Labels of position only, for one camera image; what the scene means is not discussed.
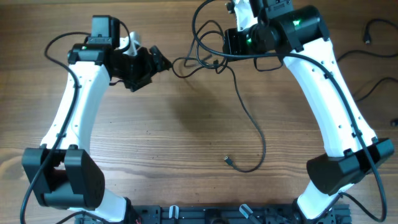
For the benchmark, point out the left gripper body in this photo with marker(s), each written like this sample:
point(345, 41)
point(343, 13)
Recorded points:
point(133, 68)

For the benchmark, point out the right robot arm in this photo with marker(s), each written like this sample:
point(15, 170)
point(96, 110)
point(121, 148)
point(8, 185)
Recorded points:
point(301, 41)

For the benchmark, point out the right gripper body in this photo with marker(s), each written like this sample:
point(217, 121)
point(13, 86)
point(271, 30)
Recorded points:
point(242, 43)

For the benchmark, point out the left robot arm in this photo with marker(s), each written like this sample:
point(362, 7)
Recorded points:
point(60, 170)

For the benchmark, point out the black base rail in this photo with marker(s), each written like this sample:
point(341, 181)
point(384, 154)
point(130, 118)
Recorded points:
point(269, 214)

